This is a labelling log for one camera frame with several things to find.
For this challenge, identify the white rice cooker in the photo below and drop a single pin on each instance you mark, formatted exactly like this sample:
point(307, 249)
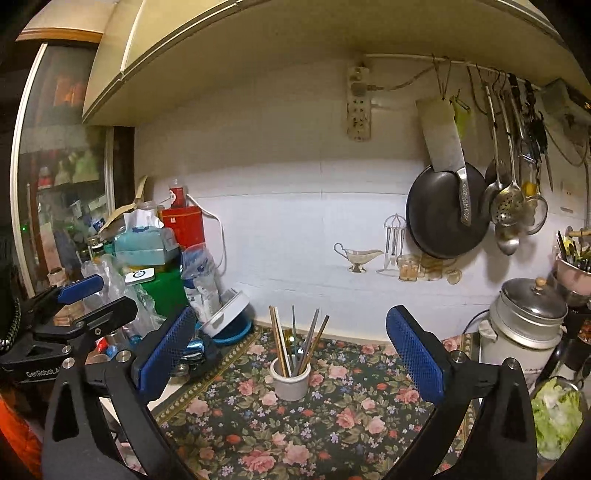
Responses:
point(521, 332)

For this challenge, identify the white power strip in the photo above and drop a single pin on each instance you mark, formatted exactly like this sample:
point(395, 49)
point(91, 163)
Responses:
point(359, 106)

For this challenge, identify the white ceramic cup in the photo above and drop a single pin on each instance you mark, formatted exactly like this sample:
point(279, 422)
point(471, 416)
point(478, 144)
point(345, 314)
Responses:
point(291, 385)

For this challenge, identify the black wok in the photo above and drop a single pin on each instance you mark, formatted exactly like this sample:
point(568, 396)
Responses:
point(438, 212)

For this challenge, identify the steel bowl of lettuce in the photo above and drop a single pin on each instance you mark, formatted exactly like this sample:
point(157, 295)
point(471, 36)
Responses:
point(556, 415)

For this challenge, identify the glass door cabinet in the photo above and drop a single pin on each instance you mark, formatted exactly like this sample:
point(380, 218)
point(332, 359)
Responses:
point(60, 161)

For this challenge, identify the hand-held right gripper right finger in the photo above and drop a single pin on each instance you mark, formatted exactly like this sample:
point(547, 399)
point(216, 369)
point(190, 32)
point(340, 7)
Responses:
point(413, 355)

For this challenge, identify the blue straw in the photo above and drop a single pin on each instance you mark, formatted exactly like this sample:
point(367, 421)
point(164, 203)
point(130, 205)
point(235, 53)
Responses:
point(294, 327)

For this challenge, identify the blue foil packet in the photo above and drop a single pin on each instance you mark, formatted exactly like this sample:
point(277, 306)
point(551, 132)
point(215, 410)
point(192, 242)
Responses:
point(194, 348)

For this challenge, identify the gold chopstick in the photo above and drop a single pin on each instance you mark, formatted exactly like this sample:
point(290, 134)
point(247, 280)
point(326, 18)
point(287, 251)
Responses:
point(319, 339)

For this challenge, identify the blue basin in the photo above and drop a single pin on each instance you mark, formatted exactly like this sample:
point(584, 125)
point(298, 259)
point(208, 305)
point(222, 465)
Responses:
point(235, 334)

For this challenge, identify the pink utensil holder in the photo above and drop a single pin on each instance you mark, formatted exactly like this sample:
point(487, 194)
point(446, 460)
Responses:
point(570, 277)

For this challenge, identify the beige water heater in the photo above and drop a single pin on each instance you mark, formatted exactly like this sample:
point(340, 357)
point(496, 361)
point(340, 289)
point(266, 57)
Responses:
point(570, 120)

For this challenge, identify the floral tablecloth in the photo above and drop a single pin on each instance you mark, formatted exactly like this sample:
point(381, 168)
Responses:
point(323, 415)

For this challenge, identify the cream overhead cabinet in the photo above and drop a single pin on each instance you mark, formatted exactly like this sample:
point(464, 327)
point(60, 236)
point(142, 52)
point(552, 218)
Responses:
point(277, 37)

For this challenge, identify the red tin box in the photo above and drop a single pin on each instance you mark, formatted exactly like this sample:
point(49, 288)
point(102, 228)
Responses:
point(182, 228)

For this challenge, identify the white flat device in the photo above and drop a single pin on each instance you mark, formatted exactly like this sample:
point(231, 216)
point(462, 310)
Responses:
point(139, 277)

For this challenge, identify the steel cleaver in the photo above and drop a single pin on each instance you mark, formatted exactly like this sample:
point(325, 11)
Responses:
point(443, 138)

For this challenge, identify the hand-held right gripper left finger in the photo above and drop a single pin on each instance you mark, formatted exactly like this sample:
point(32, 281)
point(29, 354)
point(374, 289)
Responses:
point(168, 355)

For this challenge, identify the steel ladle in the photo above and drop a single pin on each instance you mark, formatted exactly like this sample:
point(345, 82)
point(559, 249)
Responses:
point(491, 194)
point(508, 241)

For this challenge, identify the white wall socket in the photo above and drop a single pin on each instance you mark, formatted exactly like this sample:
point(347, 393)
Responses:
point(567, 196)

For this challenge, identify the blue tissue pack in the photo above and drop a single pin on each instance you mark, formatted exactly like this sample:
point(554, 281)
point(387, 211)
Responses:
point(143, 242)

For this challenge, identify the steel slotted spoon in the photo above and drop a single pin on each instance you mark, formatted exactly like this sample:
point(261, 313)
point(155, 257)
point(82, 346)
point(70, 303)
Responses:
point(508, 205)

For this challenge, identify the brown chopstick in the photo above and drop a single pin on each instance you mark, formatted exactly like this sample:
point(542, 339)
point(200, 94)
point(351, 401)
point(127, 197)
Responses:
point(280, 332)

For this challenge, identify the green box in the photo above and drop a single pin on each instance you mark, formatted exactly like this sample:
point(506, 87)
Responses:
point(168, 295)

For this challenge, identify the green peeler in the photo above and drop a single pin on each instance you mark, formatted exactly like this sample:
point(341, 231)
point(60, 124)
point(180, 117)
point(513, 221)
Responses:
point(459, 117)

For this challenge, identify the red label bottle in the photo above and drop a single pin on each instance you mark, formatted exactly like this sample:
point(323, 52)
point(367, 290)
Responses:
point(178, 194)

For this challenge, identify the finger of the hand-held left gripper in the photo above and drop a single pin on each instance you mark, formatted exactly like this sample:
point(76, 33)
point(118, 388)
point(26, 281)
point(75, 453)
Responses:
point(81, 288)
point(113, 314)

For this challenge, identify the white hanging rail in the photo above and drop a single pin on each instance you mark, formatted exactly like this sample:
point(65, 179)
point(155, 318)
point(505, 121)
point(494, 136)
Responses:
point(415, 57)

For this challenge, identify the blue printed plastic bag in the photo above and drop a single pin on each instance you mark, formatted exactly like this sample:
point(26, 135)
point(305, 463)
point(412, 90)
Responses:
point(201, 281)

